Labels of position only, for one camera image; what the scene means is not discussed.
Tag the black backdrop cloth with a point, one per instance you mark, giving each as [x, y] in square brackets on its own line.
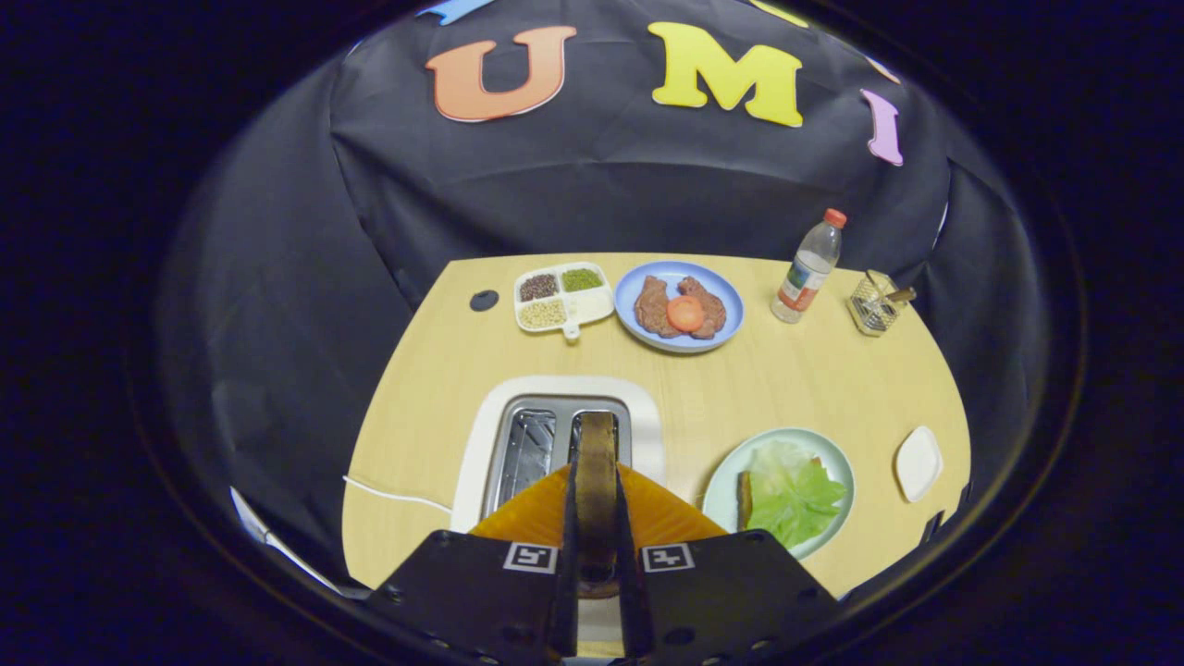
[555, 185]

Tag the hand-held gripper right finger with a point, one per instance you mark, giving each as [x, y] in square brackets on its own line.
[629, 583]

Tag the white divided grain tray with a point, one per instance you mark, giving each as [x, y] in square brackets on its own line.
[592, 303]

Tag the green lettuce leaf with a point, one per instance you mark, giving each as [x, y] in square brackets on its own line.
[795, 495]

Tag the pale green plate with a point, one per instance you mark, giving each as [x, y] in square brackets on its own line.
[721, 490]

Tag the small white dish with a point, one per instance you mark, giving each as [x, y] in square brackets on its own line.
[918, 462]

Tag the clear bottle with red cap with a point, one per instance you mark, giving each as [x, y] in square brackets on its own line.
[807, 273]

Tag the bread slice under ham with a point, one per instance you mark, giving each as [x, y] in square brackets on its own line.
[743, 499]

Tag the toasted brown bread slice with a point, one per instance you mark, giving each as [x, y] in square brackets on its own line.
[597, 481]

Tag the white toaster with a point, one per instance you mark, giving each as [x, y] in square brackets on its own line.
[472, 462]

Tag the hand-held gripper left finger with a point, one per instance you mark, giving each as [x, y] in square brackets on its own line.
[566, 573]

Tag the blue plate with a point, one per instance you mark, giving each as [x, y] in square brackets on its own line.
[731, 301]

